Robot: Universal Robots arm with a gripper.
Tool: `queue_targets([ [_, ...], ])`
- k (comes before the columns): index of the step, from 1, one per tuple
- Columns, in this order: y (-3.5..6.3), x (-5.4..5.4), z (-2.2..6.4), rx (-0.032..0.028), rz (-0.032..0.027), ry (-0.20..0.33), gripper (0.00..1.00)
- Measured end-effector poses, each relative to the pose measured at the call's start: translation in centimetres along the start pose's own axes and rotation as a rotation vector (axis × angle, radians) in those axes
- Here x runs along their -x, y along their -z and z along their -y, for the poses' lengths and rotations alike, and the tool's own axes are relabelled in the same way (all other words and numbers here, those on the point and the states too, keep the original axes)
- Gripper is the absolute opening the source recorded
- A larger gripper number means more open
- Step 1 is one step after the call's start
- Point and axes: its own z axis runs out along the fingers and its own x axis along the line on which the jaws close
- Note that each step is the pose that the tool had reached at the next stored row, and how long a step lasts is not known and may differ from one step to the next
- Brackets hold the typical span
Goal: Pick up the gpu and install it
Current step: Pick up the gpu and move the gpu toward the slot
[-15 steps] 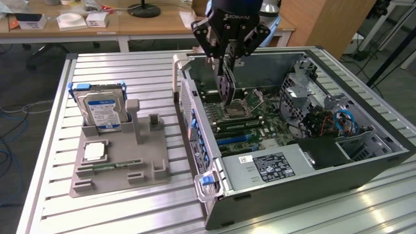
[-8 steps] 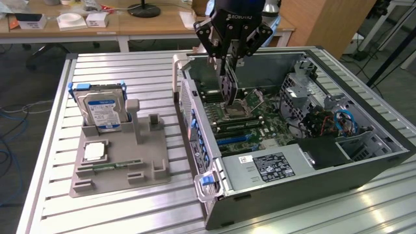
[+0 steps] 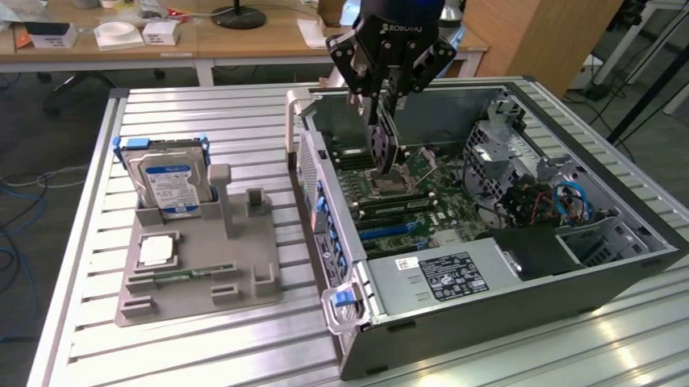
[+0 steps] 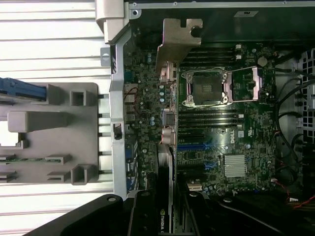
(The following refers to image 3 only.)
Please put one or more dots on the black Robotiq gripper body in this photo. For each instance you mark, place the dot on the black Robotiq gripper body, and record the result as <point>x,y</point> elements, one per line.
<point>398,28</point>

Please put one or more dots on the graphics card with black fan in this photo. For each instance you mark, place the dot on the graphics card with black fan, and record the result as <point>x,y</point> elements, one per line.
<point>384,145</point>

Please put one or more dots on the white flat booklet box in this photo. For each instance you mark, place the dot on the white flat booklet box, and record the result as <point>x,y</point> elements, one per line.
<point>313,34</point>

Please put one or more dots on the cardboard box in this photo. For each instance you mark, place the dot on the cardboard box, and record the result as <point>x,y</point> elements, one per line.
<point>333,12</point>

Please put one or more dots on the wooden desk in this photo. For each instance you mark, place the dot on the wooden desk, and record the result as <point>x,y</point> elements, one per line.
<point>241,44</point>

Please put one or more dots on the wooden cabinet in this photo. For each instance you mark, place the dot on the wooden cabinet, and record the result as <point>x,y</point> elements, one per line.
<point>538,40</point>

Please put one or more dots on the black round lamp base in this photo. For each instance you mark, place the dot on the black round lamp base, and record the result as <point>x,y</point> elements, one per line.
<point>239,19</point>

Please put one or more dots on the metal disk bay cage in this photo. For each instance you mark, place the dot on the metal disk bay cage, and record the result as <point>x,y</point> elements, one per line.
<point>492,149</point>

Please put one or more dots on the metal socket cover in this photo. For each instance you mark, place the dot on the metal socket cover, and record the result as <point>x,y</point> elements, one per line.
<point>422,161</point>

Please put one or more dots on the CPU socket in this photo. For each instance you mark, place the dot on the CPU socket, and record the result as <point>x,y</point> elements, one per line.
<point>390,185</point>

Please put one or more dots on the green motherboard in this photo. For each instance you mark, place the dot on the green motherboard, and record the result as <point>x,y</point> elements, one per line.
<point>446,201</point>

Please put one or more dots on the small white labelled box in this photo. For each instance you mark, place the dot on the small white labelled box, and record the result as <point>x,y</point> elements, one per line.
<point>160,33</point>

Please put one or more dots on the black stand pole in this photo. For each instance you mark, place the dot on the black stand pole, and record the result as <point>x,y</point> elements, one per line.
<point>639,84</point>

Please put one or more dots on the white box with round bowl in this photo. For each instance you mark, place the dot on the white box with round bowl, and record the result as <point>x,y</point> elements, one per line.
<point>117,36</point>

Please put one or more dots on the hard disk in blue caddy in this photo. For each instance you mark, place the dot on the hard disk in blue caddy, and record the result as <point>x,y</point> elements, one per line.
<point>169,187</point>

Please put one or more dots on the black office chair base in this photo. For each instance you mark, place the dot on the black office chair base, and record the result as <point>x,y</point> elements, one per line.
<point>74,86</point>

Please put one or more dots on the white box with dark lid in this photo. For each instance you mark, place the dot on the white box with dark lid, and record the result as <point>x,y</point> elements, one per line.
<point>52,35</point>

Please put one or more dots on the grey power supply unit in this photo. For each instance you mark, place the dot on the grey power supply unit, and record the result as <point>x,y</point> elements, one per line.
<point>398,290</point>

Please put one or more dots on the silver CPU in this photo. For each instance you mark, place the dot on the silver CPU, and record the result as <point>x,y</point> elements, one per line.
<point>156,252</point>

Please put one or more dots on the green RAM stick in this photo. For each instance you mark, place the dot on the green RAM stick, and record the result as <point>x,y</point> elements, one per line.
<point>180,274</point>

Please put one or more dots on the grey case latch blue tab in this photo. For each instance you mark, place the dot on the grey case latch blue tab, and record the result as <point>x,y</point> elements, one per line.
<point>341,310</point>

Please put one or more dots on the grey parts rack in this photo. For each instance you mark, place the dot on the grey parts rack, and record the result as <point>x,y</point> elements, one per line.
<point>215,290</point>

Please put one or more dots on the open black PC case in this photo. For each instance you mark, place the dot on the open black PC case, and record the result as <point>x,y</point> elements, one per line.
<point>538,306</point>

